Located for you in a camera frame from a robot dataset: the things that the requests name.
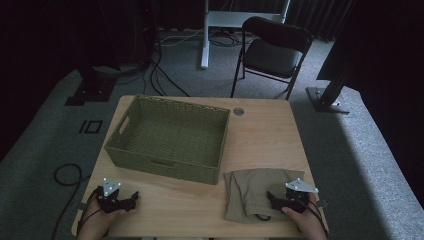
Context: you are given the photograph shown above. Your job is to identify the white cable on floor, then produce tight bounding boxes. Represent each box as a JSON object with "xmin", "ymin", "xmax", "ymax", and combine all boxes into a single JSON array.
[{"xmin": 159, "ymin": 28, "xmax": 205, "ymax": 48}]

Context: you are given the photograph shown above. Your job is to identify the khaki pants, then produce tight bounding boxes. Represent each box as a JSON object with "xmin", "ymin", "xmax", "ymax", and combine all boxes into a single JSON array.
[{"xmin": 223, "ymin": 168, "xmax": 306, "ymax": 224}]

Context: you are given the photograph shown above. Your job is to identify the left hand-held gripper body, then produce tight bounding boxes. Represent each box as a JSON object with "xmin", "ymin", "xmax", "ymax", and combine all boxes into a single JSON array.
[{"xmin": 96, "ymin": 177, "xmax": 130, "ymax": 215}]

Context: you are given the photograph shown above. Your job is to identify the black folding chair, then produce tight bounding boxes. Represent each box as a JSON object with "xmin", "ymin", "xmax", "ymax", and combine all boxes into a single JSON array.
[{"xmin": 230, "ymin": 16, "xmax": 315, "ymax": 101}]

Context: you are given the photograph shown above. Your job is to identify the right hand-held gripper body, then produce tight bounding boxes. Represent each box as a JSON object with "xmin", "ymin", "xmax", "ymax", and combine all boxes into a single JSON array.
[{"xmin": 275, "ymin": 177, "xmax": 320, "ymax": 215}]

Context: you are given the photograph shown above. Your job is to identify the black stand with base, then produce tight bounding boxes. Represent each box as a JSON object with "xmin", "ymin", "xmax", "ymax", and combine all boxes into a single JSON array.
[
  {"xmin": 305, "ymin": 68, "xmax": 351, "ymax": 115},
  {"xmin": 64, "ymin": 63, "xmax": 122, "ymax": 107}
]

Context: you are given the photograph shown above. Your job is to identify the person's left hand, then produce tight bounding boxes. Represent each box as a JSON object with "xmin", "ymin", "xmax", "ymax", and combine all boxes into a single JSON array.
[{"xmin": 76, "ymin": 203, "xmax": 128, "ymax": 240}]

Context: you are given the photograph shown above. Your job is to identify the black floor cable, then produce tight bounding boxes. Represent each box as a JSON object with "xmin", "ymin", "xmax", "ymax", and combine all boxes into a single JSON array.
[{"xmin": 50, "ymin": 162, "xmax": 92, "ymax": 240}]

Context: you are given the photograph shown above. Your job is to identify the black cables on floor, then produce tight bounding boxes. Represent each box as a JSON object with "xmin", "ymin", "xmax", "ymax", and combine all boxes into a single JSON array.
[{"xmin": 113, "ymin": 29, "xmax": 192, "ymax": 98}]

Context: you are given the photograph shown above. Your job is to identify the green woven basket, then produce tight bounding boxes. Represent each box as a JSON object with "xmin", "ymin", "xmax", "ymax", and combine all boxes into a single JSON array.
[{"xmin": 103, "ymin": 94, "xmax": 232, "ymax": 186}]

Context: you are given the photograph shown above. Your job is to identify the person's right hand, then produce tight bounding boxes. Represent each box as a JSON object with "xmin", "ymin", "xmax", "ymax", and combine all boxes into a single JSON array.
[{"xmin": 281, "ymin": 192, "xmax": 330, "ymax": 240}]

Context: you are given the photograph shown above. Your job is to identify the white desk frame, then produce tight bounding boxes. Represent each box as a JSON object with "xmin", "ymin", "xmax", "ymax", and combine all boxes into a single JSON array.
[{"xmin": 199, "ymin": 0, "xmax": 291, "ymax": 70}]

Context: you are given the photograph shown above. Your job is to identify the dark curtain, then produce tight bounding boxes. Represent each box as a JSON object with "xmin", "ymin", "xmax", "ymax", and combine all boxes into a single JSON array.
[{"xmin": 285, "ymin": 0, "xmax": 356, "ymax": 42}]

